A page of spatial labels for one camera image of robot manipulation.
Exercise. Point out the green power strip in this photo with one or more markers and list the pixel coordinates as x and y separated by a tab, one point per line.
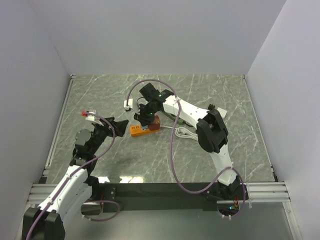
173	117

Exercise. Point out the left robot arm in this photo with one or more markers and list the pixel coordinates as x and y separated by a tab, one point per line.
51	218

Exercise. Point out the aluminium frame rail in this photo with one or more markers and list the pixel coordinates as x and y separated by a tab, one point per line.
257	192

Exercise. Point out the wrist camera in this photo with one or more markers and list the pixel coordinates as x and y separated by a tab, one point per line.
128	104
90	115

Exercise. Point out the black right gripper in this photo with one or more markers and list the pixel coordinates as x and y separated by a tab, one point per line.
139	117

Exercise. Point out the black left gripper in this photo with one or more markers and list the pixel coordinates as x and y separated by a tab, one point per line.
119	126

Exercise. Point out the red koi cube adapter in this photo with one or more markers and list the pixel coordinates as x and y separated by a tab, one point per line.
156	122

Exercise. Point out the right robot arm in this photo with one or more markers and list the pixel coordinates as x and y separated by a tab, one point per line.
212	133

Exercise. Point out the white charger plug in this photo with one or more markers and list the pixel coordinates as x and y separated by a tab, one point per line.
222	112

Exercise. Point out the black base bar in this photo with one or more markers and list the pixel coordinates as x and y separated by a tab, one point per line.
154	203

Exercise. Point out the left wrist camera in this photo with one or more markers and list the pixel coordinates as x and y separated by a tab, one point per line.
90	115

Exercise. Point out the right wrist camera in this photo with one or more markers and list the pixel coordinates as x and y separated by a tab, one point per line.
128	104

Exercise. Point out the orange power strip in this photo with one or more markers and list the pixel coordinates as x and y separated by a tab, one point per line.
137	130

